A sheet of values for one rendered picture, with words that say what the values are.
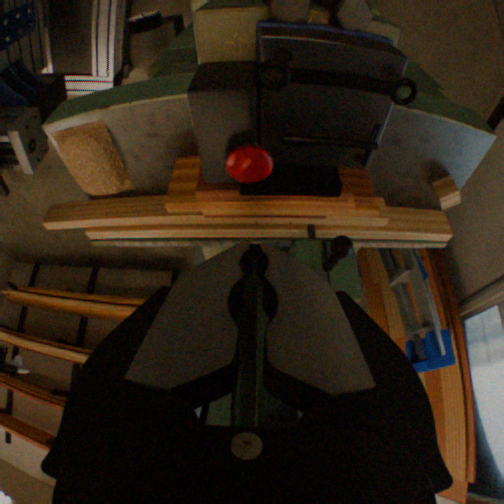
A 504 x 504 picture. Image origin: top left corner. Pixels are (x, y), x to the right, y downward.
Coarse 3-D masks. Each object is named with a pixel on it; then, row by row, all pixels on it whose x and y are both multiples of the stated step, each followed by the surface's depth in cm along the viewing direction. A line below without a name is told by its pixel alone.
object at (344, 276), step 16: (304, 240) 27; (320, 240) 27; (304, 256) 26; (320, 256) 26; (352, 256) 26; (320, 272) 26; (336, 272) 25; (352, 272) 25; (336, 288) 25; (352, 288) 25
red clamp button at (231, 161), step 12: (228, 156) 15; (240, 156) 15; (252, 156) 15; (264, 156) 15; (228, 168) 16; (240, 168) 16; (252, 168) 16; (264, 168) 16; (240, 180) 17; (252, 180) 17
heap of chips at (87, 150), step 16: (80, 128) 24; (96, 128) 25; (64, 144) 25; (80, 144) 25; (96, 144) 26; (112, 144) 27; (64, 160) 26; (80, 160) 26; (96, 160) 27; (112, 160) 29; (80, 176) 28; (96, 176) 29; (112, 176) 30; (128, 176) 33; (96, 192) 32; (112, 192) 33
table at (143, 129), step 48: (192, 0) 16; (96, 96) 25; (144, 96) 23; (432, 96) 24; (144, 144) 28; (192, 144) 28; (384, 144) 27; (432, 144) 26; (480, 144) 23; (144, 192) 36; (384, 192) 34; (432, 192) 33
